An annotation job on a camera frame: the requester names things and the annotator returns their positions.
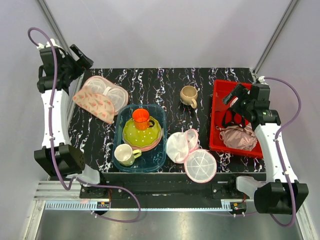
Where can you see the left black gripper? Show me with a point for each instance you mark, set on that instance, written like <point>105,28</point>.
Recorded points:
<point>81,64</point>

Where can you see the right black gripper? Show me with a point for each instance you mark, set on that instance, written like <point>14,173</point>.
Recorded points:
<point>240,93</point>

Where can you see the red black bra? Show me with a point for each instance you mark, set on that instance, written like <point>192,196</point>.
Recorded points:
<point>233,118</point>

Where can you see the floral pink laundry bag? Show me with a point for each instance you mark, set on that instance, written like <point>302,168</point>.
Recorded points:
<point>101,98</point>

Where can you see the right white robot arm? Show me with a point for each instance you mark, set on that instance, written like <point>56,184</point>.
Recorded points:
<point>282,193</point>

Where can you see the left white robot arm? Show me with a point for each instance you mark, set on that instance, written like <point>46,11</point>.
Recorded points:
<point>57,156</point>

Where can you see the pink satin bra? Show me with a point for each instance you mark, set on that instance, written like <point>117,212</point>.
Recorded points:
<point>236,137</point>

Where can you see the white mesh laundry bag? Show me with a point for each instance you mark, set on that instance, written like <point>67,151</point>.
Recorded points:
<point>184,148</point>

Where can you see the red plastic tray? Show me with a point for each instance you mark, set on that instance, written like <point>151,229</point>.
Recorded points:
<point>220,90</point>

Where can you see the beige ceramic mug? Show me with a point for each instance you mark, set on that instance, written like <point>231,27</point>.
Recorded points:
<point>188,96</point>

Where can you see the orange plastic cup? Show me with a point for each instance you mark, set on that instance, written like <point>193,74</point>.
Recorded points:
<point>142,120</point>

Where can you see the green dotted bowl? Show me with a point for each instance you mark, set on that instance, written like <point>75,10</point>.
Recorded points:
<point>141,138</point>

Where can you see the pink plate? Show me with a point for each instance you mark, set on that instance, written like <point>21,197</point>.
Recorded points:
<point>146,148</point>

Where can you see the blue transparent plastic bin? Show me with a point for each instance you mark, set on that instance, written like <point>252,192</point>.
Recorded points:
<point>152,160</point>

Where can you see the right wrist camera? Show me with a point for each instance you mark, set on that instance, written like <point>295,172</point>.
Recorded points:
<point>261,81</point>

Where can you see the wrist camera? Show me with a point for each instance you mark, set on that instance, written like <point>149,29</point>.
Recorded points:
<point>48,44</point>
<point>261,81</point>

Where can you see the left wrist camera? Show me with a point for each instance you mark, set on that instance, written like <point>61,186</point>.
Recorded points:
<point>48,44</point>

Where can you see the cream mug yellow handle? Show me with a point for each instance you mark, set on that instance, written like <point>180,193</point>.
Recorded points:
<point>125,155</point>

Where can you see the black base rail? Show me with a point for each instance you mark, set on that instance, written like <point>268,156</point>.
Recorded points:
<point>165,190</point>

